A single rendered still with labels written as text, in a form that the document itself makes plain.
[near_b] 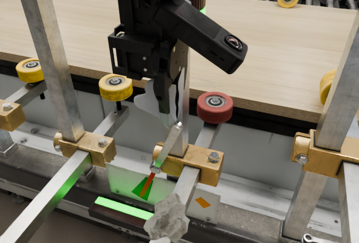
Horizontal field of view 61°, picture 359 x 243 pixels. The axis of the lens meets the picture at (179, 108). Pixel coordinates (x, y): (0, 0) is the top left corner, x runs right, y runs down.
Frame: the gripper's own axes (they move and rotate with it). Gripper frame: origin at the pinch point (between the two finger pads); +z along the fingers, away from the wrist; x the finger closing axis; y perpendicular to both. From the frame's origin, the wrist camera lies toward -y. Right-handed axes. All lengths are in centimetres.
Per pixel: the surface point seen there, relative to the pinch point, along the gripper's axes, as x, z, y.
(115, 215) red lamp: 0.0, 30.8, 14.1
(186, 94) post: -7.7, 0.3, 0.7
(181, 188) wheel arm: 0.2, 14.9, -1.4
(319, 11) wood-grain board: -93, 11, -24
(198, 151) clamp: -8.8, 13.9, -1.7
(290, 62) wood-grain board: -47, 11, -16
